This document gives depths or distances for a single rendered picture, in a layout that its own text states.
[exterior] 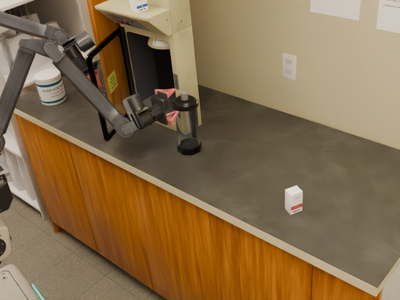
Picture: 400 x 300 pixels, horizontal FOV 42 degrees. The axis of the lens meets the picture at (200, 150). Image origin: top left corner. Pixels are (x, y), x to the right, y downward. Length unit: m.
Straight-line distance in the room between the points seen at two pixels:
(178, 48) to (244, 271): 0.92
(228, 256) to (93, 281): 1.15
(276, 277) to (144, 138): 0.85
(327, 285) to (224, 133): 0.83
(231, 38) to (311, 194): 0.91
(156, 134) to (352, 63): 0.88
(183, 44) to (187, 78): 0.15
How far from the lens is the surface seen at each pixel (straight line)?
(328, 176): 2.02
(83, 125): 2.50
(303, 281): 1.86
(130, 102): 1.90
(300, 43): 2.26
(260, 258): 1.93
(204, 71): 2.68
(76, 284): 3.04
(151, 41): 2.23
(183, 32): 2.12
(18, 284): 2.76
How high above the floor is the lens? 2.16
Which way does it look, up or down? 34 degrees down
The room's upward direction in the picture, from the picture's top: 6 degrees counter-clockwise
